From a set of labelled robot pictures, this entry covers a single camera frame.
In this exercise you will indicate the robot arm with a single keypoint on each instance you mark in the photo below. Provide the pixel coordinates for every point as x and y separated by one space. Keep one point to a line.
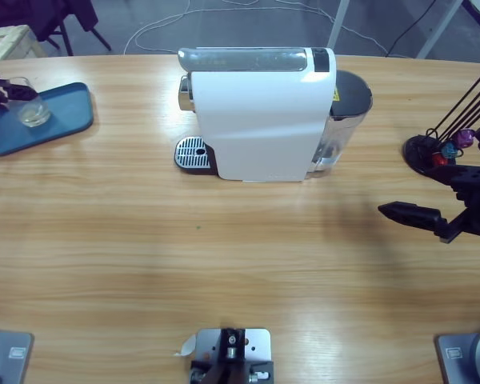
472 356
4 356

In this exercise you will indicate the centre grey mount plate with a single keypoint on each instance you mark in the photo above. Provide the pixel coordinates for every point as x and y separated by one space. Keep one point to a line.
232 352

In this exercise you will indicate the clear water tank black lid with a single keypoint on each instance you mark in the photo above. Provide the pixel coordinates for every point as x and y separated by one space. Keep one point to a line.
346 120

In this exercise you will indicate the clear drinking glass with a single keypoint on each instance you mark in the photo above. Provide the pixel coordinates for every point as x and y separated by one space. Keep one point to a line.
36 114

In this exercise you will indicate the pale wooden crate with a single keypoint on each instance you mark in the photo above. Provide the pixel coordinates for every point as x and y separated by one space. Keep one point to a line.
8 42

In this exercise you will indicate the black capsule holder with rods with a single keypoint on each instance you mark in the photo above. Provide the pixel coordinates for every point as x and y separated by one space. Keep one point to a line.
416 152

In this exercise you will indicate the red coffee capsule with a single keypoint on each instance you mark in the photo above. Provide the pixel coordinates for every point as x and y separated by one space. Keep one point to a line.
439 160

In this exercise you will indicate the white capsule coffee machine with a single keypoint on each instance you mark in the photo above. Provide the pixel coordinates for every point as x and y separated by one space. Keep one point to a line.
260 120

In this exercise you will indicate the black chair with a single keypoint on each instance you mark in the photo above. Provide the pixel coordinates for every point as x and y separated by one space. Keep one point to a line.
80 12

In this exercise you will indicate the purple coffee capsule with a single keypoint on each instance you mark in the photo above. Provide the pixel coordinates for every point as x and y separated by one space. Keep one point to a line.
464 137

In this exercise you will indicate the white paper tag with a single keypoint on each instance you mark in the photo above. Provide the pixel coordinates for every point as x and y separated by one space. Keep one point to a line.
188 347

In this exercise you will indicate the silver coffee machine lever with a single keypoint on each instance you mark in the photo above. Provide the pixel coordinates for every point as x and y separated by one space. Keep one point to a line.
244 60

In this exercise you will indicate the white metal frame leg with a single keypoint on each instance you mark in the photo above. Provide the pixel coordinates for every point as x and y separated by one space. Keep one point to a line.
340 20
440 28

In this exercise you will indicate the dark blue plastic tray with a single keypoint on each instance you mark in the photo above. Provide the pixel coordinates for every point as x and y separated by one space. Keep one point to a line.
64 116

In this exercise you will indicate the silver drip tray grille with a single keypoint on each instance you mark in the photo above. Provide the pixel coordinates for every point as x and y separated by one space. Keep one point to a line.
192 152

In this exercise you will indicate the small teal coffee capsule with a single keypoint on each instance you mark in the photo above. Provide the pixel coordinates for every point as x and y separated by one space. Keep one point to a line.
449 150

